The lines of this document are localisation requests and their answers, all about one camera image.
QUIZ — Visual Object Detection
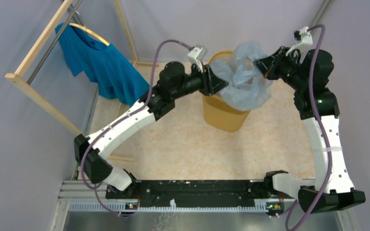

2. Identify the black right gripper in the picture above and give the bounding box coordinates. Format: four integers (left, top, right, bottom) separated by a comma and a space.
253, 46, 307, 91

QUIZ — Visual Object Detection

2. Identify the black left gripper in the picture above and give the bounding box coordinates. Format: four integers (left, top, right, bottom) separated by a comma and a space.
172, 62, 229, 101

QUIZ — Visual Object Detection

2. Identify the light blue trash bag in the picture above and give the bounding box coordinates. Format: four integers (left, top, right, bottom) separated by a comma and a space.
210, 41, 273, 111

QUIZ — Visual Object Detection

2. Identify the yellow mesh trash bin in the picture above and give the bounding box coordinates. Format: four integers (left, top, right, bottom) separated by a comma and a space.
202, 50, 252, 133

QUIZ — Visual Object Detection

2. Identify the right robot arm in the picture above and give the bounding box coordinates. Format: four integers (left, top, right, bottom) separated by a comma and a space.
253, 46, 366, 213

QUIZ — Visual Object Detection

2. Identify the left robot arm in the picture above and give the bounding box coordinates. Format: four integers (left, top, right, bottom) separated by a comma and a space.
74, 62, 228, 199

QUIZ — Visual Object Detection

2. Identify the blue t-shirt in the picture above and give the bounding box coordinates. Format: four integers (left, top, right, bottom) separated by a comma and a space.
58, 26, 149, 105

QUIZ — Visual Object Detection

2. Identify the wooden clothes hanger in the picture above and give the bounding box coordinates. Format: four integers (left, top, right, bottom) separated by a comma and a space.
69, 23, 110, 46

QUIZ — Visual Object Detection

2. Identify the wooden clothes rack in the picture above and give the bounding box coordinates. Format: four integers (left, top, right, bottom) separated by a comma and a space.
5, 0, 159, 163

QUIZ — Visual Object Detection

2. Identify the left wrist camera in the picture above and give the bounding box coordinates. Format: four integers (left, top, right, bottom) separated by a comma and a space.
187, 45, 208, 73

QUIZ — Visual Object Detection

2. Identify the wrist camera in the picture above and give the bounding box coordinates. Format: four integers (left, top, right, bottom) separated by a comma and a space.
286, 26, 313, 56
187, 45, 208, 73

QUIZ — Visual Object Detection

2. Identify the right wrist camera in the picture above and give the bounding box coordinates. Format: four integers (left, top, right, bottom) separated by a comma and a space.
286, 26, 313, 56

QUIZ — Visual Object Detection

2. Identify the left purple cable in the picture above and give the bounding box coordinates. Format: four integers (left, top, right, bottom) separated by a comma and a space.
80, 39, 194, 218

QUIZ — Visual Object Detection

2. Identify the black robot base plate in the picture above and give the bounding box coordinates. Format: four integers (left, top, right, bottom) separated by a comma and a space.
106, 180, 289, 208

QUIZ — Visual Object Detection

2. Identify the aluminium frame rail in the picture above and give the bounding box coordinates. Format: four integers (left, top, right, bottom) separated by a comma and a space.
59, 180, 294, 216

